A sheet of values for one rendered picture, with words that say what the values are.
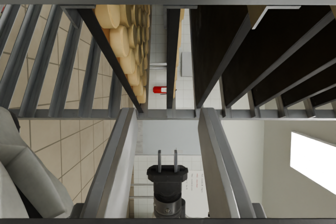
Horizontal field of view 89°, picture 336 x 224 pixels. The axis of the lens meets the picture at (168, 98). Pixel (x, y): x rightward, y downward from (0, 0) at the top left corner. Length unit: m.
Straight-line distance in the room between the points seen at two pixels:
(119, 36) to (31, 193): 0.34
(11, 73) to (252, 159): 4.31
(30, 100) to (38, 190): 0.35
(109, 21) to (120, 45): 0.05
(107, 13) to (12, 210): 0.29
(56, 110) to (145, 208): 4.16
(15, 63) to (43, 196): 0.52
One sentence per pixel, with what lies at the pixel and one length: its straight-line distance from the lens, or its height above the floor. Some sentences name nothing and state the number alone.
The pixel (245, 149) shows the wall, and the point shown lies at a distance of 4.35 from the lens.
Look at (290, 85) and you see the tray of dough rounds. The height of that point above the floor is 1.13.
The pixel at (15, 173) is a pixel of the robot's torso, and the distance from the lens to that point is 0.48.
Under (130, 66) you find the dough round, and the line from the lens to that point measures 0.33.
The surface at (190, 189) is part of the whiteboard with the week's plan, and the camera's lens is 4.40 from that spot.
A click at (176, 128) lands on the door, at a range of 3.89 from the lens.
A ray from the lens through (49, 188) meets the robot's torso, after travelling 0.44.
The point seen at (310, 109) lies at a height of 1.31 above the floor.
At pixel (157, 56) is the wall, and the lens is 3.83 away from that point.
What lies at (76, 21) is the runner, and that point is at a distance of 0.21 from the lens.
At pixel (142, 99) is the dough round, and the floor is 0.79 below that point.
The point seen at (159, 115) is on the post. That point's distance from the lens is 0.55.
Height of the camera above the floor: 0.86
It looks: level
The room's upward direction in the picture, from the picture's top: 90 degrees clockwise
